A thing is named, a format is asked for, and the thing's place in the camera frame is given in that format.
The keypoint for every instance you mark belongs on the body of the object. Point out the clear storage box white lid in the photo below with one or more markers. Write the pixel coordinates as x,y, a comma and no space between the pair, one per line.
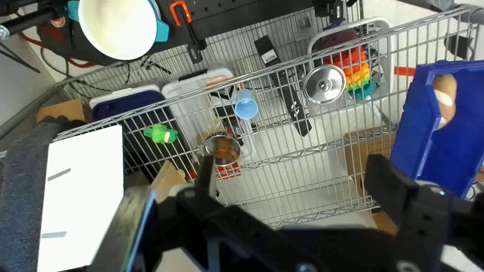
194,103

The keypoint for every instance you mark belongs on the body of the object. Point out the white flat board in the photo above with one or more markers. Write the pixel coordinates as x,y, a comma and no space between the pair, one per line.
81,196

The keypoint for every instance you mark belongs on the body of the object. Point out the light blue plastic cup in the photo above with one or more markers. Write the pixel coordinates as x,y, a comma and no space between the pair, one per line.
247,106

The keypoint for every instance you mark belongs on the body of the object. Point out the black rectangular device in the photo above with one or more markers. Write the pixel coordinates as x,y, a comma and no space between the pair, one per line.
267,53

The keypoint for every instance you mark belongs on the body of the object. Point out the small silver pot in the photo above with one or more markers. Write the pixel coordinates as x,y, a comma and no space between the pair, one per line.
208,146

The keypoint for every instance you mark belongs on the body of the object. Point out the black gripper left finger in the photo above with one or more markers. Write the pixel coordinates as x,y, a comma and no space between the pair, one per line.
205,174

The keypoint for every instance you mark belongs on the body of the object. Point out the cardboard box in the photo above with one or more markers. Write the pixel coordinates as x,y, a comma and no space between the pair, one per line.
368,151
167,180
63,109

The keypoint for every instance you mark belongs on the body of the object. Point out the rainbow stacking toy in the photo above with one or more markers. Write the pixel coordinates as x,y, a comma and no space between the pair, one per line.
356,68

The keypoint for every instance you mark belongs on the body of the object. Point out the white plastic tub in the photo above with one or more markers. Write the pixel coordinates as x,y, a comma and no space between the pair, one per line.
385,45

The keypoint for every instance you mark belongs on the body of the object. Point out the brown bread bun toy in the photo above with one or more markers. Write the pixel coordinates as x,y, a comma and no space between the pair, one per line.
445,88

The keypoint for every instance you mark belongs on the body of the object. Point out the blue plastic storage bin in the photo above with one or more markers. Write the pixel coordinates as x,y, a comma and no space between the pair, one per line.
433,156

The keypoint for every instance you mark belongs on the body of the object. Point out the black pegboard table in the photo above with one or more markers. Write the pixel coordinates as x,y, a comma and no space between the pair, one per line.
237,12

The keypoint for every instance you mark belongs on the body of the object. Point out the white bowl teal rim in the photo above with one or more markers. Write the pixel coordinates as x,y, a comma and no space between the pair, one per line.
119,24

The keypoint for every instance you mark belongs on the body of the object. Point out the grey cloth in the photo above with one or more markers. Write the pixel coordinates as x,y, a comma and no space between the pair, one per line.
23,201

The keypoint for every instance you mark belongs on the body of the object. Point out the grey metal rack pole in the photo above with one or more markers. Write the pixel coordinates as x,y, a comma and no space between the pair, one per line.
471,13

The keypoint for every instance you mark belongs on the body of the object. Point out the red patterned package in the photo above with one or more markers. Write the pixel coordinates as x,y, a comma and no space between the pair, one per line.
228,171

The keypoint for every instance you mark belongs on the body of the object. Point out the brown object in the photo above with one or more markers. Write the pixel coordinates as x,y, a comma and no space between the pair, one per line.
226,148

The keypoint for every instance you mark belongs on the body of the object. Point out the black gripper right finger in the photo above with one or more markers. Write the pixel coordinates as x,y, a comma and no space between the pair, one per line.
394,190

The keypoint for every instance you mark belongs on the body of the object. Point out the green toy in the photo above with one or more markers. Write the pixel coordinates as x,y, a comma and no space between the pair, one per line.
161,134

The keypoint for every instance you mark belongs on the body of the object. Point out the storage box navy lid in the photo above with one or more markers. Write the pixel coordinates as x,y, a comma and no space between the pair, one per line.
122,103

